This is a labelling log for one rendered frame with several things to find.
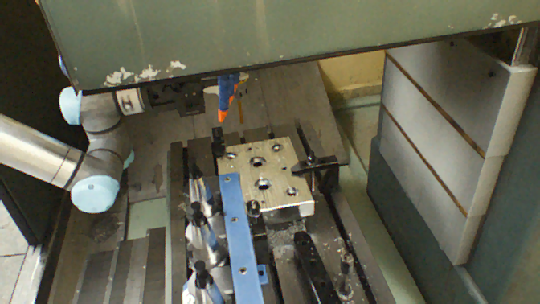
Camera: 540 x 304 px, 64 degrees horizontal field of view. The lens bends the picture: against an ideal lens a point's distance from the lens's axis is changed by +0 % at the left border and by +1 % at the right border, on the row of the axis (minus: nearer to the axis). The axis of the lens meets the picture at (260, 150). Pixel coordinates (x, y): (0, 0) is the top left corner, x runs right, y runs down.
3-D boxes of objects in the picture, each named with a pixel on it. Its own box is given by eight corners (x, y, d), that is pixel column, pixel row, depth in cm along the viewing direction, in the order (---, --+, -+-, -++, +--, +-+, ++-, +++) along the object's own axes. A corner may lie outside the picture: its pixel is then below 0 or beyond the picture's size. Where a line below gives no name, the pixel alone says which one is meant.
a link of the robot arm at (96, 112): (77, 116, 91) (61, 80, 86) (129, 106, 92) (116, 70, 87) (71, 137, 85) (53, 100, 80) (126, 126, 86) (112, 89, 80)
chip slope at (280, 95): (125, 236, 155) (104, 182, 139) (137, 132, 208) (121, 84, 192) (363, 193, 162) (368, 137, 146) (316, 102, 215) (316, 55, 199)
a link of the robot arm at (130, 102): (117, 71, 87) (113, 91, 80) (140, 67, 87) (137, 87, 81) (128, 103, 91) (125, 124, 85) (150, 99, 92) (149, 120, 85)
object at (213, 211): (218, 224, 77) (217, 215, 76) (186, 225, 78) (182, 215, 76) (222, 199, 82) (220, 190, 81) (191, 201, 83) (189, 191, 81)
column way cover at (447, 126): (450, 271, 100) (509, 72, 69) (373, 149, 138) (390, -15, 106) (469, 267, 101) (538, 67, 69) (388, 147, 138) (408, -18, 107)
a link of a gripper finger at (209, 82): (225, 78, 86) (182, 80, 87) (223, 70, 85) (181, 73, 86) (222, 90, 82) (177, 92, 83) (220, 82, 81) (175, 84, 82)
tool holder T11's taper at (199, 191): (213, 211, 77) (206, 182, 73) (188, 211, 77) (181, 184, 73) (215, 194, 80) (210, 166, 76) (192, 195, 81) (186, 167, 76)
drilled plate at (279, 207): (227, 230, 111) (224, 217, 108) (217, 161, 133) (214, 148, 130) (313, 214, 113) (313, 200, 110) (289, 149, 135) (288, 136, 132)
